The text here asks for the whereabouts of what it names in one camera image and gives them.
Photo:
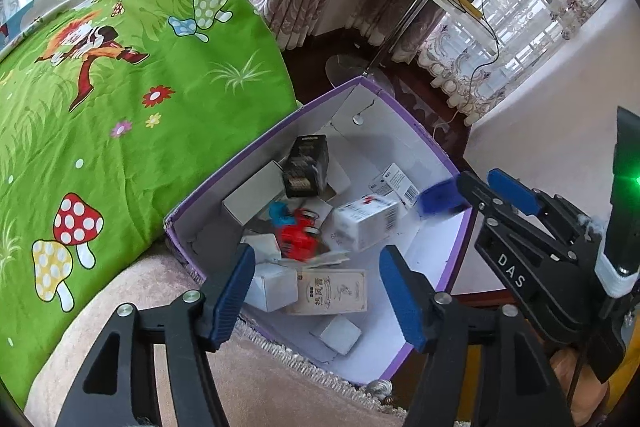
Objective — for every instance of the yellow flat item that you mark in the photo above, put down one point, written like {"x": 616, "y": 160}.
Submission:
{"x": 472, "y": 9}

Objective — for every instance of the person's right hand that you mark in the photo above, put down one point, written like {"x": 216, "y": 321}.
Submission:
{"x": 562, "y": 369}

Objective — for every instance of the white box with barcode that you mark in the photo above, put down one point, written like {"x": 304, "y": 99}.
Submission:
{"x": 395, "y": 182}

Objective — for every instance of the long white box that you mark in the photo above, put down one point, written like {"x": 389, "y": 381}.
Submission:
{"x": 327, "y": 260}

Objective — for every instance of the white fluff tuft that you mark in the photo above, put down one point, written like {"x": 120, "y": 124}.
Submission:
{"x": 587, "y": 222}

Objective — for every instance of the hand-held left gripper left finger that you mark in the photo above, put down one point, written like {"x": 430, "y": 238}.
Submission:
{"x": 231, "y": 294}

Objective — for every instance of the green cartoon printed blanket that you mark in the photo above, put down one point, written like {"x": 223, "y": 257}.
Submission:
{"x": 125, "y": 107}

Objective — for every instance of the red toy car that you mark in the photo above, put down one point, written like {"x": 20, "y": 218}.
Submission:
{"x": 297, "y": 239}

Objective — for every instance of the dark grey box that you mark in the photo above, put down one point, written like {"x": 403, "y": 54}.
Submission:
{"x": 305, "y": 167}

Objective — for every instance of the embroidered lace curtain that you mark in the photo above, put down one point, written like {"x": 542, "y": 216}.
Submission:
{"x": 500, "y": 47}

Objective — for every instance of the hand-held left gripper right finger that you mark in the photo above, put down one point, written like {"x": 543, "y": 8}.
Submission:
{"x": 404, "y": 302}

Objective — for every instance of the white square box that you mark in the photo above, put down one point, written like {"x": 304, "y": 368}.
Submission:
{"x": 270, "y": 289}

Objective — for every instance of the purple cardboard box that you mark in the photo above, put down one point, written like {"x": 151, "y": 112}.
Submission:
{"x": 425, "y": 267}

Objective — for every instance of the plain small white box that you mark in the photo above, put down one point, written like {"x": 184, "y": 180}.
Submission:
{"x": 260, "y": 247}

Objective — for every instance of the white box red blue label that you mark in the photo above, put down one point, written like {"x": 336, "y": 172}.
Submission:
{"x": 365, "y": 219}

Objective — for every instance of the silver metal object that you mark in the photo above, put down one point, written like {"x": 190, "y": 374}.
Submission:
{"x": 379, "y": 389}

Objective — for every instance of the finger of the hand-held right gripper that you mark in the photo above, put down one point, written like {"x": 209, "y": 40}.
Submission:
{"x": 495, "y": 232}
{"x": 515, "y": 192}

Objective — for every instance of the blue toy piece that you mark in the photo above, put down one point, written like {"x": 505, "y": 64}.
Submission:
{"x": 280, "y": 213}

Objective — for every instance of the white box bird print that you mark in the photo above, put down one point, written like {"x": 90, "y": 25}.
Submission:
{"x": 250, "y": 202}

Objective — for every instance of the small white printed box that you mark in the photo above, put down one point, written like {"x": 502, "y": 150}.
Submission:
{"x": 340, "y": 334}

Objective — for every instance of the large cream box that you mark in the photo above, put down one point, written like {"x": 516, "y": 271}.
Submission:
{"x": 330, "y": 294}

